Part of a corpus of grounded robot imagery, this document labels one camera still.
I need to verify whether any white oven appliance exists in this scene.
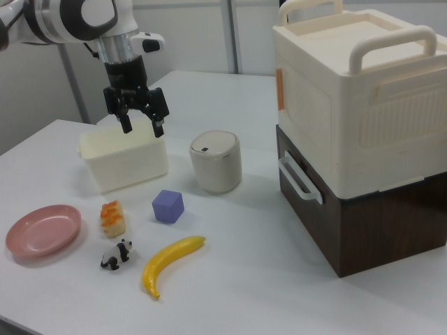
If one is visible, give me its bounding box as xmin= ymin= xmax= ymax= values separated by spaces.
xmin=275 ymin=124 xmax=447 ymax=278

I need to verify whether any cream plastic tub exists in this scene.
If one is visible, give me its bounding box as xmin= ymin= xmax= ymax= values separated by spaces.
xmin=76 ymin=117 xmax=169 ymax=193

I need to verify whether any small beige lidded bin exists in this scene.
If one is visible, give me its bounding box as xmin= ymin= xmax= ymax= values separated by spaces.
xmin=189 ymin=130 xmax=242 ymax=195

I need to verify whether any toy bread with orange glaze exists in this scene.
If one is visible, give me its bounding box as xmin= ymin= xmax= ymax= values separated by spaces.
xmin=100 ymin=200 xmax=127 ymax=239

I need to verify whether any white drawer handle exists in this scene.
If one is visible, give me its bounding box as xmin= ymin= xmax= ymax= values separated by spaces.
xmin=278 ymin=155 xmax=324 ymax=204

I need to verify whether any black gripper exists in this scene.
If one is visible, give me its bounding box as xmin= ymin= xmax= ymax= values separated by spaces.
xmin=103 ymin=57 xmax=171 ymax=137

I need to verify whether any toy panda figure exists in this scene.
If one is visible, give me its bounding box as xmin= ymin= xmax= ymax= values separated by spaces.
xmin=100 ymin=239 xmax=134 ymax=271

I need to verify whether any cream storage box with handles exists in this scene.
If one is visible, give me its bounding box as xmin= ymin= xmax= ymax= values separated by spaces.
xmin=272 ymin=0 xmax=447 ymax=196

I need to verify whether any yellow toy banana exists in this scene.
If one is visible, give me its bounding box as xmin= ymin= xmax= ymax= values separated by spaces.
xmin=141 ymin=235 xmax=206 ymax=299

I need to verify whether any pink plate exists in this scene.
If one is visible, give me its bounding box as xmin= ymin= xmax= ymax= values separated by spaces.
xmin=5 ymin=204 xmax=83 ymax=259

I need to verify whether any purple cube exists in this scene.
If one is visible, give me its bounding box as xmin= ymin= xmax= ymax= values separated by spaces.
xmin=152 ymin=189 xmax=185 ymax=223

